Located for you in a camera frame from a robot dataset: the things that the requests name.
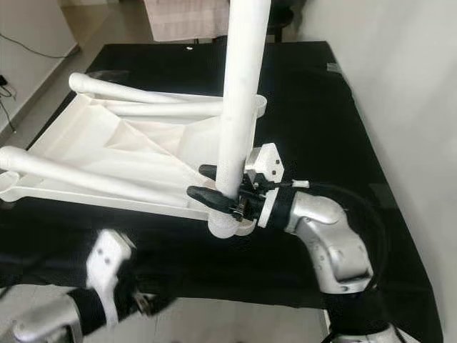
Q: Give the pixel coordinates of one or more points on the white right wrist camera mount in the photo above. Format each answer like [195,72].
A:
[264,164]

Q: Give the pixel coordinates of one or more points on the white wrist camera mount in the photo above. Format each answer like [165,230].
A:
[111,264]
[264,164]

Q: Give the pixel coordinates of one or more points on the black tablecloth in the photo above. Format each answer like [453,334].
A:
[228,271]

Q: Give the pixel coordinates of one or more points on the white plastic table top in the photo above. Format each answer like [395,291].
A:
[150,139]

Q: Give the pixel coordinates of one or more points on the white plastic table leg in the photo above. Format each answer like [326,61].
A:
[171,108]
[78,175]
[239,93]
[114,89]

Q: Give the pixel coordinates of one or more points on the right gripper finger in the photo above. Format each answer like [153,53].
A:
[213,199]
[210,171]

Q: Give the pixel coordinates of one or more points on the black round stool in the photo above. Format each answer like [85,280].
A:
[282,14]

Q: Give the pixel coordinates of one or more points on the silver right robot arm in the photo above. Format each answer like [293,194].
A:
[328,236]

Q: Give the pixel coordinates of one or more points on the grey tape piece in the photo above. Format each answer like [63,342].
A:
[332,67]

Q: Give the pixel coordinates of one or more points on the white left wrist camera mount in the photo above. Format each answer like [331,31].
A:
[111,264]

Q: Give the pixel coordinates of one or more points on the pale checkered towel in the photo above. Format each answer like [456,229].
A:
[186,21]

